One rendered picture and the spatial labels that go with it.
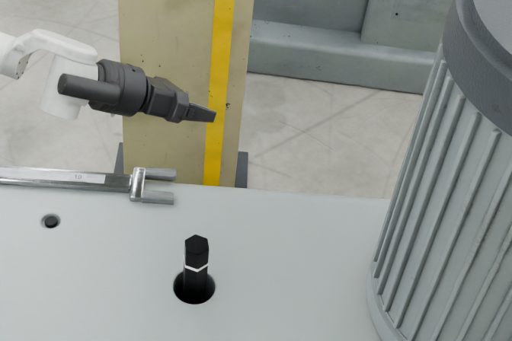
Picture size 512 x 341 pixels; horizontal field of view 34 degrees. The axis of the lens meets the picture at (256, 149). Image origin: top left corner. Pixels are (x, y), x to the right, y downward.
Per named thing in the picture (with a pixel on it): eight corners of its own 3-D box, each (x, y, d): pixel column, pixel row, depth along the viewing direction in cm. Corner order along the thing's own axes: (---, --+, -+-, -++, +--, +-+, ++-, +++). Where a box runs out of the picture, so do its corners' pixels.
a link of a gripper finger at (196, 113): (210, 124, 151) (180, 118, 148) (216, 107, 151) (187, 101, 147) (214, 127, 150) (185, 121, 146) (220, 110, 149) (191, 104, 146)
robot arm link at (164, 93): (148, 114, 157) (89, 102, 150) (164, 65, 155) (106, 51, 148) (178, 139, 147) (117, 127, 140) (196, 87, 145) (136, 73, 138)
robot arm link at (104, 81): (92, 112, 149) (30, 100, 142) (111, 55, 146) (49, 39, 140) (117, 135, 140) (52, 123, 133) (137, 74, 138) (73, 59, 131)
